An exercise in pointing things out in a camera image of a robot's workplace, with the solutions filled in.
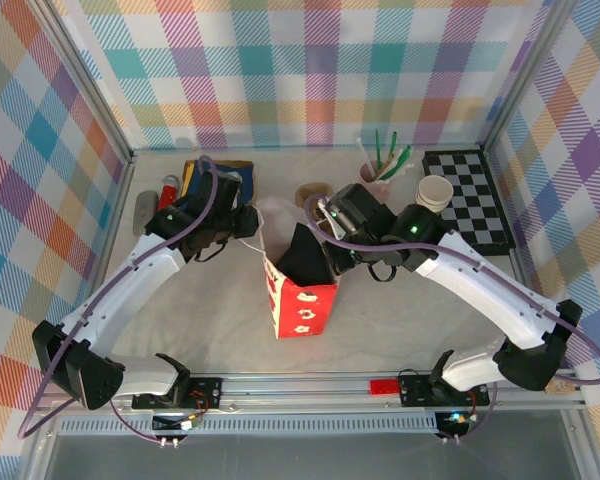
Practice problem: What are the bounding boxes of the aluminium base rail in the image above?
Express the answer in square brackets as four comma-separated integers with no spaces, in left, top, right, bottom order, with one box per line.
[33,368,587,417]

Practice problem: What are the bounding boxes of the white plastic stirrer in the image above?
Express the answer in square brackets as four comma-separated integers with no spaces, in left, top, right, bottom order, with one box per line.
[355,137,376,177]

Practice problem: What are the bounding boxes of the aluminium side rail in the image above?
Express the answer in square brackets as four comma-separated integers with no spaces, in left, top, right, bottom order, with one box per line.
[482,149,554,374]

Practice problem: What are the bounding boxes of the small black controller board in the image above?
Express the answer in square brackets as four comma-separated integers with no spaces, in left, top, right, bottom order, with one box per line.
[151,412,205,435]
[433,410,479,437]

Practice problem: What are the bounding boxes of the black cloth napkin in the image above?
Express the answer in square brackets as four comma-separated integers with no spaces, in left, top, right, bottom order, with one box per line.
[277,222,334,287]

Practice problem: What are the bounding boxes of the red glitter tube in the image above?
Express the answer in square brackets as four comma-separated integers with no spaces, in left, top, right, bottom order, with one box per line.
[157,174,182,211]

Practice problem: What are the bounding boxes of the red toy brick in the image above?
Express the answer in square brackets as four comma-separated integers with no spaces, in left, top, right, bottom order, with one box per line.
[369,379,400,398]

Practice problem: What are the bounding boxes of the grey slotted cable duct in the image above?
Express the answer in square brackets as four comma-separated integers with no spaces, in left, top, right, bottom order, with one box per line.
[54,417,440,437]

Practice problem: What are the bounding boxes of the black grey chessboard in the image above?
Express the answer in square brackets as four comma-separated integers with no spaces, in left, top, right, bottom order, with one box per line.
[420,148,517,257]

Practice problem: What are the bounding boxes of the thin aluminium wall rail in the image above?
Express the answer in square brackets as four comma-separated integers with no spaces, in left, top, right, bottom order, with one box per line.
[129,143,487,153]

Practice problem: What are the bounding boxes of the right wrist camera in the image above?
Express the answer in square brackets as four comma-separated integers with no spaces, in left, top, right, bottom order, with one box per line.
[315,196,342,242]

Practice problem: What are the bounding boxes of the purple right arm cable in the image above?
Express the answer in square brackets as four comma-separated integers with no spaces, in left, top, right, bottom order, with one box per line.
[303,193,600,444]

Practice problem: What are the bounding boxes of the small cork piece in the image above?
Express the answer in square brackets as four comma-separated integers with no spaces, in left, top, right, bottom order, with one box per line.
[544,378,576,397]

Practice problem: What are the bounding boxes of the grey oblong stone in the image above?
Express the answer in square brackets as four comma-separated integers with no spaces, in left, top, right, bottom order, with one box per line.
[131,189,161,237]

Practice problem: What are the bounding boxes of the paper-wrapped green straw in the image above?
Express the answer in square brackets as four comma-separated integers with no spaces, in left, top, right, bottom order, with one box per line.
[392,144,414,174]
[382,149,414,181]

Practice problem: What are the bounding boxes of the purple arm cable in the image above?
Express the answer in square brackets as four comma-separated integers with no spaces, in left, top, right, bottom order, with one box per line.
[303,193,600,444]
[17,153,220,445]

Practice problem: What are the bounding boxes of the pink straw holder cup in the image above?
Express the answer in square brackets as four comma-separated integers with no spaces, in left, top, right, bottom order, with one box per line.
[359,162,392,199]

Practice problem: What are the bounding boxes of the red white paper gift bag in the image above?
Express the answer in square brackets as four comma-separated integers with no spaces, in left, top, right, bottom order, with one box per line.
[238,195,342,340]

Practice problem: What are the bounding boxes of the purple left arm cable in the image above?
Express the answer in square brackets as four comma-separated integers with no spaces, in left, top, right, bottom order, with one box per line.
[17,153,220,445]

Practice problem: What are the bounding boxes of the aluminium frame post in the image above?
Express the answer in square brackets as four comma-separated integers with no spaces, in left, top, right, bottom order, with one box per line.
[29,0,135,169]
[481,0,581,154]

